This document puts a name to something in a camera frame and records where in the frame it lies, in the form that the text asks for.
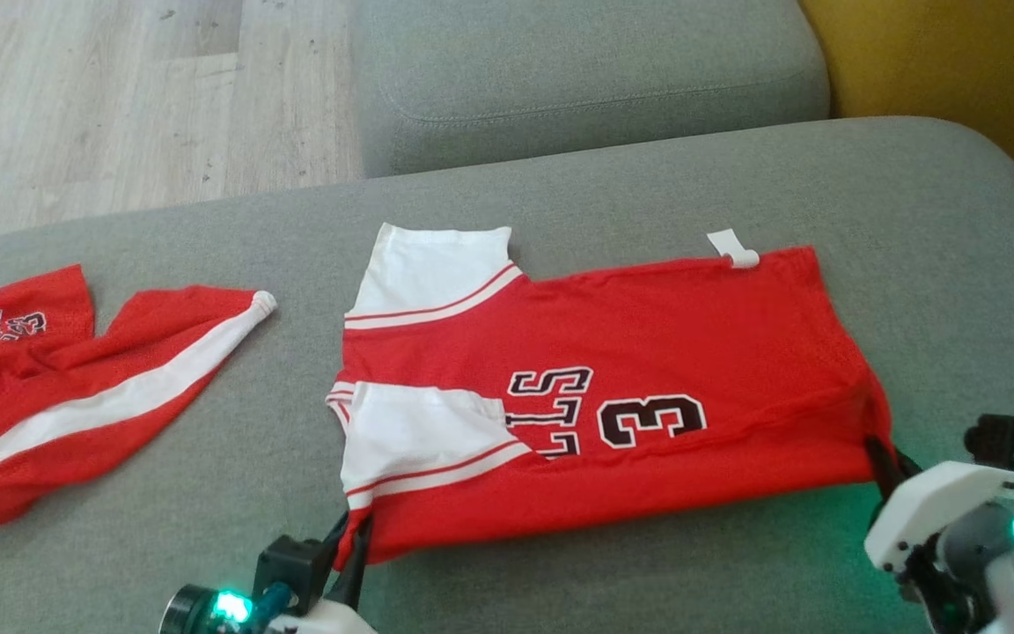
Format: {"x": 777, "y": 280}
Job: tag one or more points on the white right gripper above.
{"x": 929, "y": 502}

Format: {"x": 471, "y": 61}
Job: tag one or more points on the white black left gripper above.
{"x": 331, "y": 621}

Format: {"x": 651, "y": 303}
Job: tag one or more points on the red basketball jersey white sleeves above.
{"x": 648, "y": 370}

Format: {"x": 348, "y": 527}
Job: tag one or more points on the red shorts white stripe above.
{"x": 76, "y": 414}

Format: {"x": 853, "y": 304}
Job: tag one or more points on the yellow sofa back cushion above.
{"x": 956, "y": 62}

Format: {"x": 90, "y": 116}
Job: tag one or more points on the grey sofa seat cushion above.
{"x": 577, "y": 70}

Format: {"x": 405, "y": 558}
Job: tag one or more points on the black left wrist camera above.
{"x": 287, "y": 568}

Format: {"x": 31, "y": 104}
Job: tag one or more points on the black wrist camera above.
{"x": 287, "y": 568}
{"x": 1000, "y": 440}

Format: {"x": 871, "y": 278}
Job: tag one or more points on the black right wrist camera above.
{"x": 1000, "y": 440}

